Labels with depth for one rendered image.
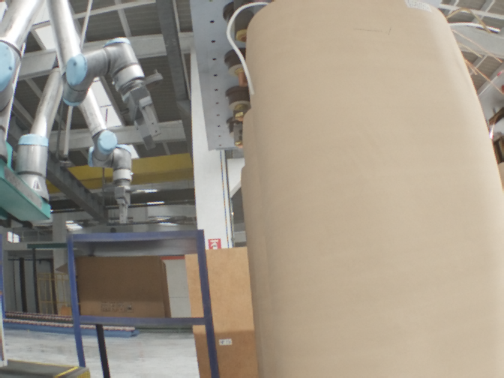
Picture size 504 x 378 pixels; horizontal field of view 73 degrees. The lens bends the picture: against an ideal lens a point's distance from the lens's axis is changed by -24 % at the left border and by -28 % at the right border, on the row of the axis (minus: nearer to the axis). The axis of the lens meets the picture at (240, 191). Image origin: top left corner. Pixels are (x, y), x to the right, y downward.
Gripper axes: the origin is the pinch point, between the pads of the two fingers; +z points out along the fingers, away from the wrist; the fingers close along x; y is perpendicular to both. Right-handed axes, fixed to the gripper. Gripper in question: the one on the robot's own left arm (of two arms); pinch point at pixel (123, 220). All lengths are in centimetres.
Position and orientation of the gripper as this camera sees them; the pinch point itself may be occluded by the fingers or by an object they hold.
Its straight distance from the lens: 192.5
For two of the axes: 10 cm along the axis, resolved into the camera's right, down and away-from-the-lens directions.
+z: 1.0, 9.6, -2.8
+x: -0.4, 2.8, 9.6
